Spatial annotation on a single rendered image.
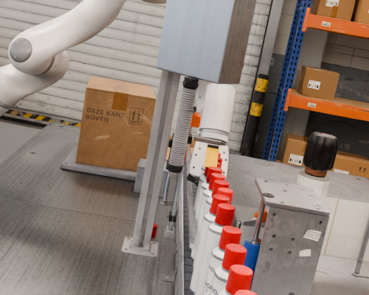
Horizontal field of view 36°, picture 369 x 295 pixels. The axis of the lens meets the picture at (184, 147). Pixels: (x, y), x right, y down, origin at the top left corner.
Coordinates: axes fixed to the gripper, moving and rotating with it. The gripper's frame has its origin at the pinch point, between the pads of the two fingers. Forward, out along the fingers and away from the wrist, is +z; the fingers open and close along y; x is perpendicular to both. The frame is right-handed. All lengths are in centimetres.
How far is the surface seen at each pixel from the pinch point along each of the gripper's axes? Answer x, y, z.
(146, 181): -16.9, -15.8, -1.1
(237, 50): -37.4, -1.5, -30.8
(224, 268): -66, -1, 12
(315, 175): -8.2, 27.5, -10.6
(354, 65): 386, 166, -171
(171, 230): -14.2, -7.7, 9.7
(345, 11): 306, 125, -191
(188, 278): -32.3, -3.5, 18.4
